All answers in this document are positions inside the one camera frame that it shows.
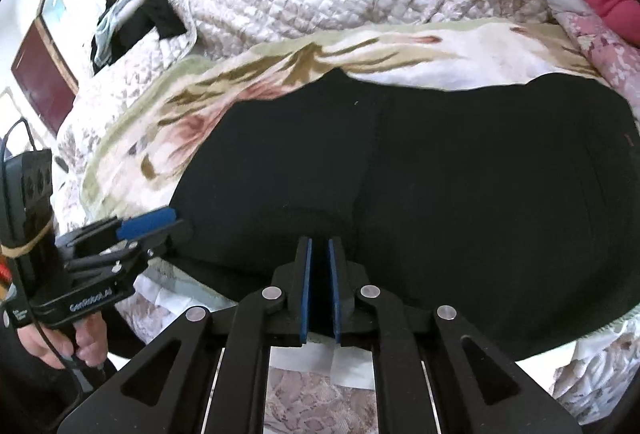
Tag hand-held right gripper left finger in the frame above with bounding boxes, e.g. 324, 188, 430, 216
57, 237, 313, 434

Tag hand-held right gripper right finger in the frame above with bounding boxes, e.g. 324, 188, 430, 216
326, 237, 591, 434

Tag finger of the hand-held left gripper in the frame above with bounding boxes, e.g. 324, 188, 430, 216
65, 220, 196, 273
55, 208, 178, 252

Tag black pants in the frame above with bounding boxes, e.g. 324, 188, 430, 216
107, 68, 640, 362

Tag person's left hand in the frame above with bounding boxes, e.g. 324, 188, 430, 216
17, 311, 108, 370

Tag dark red wooden door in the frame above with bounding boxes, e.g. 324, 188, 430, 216
10, 0, 81, 140

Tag light grey garment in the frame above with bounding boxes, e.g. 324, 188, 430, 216
91, 0, 151, 68

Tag pile of dark clothes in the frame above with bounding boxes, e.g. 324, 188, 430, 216
90, 0, 188, 65

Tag white floral fleece blanket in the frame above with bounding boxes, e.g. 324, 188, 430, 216
80, 17, 640, 395

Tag pink floral quilt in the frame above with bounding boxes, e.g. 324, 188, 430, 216
522, 0, 640, 102

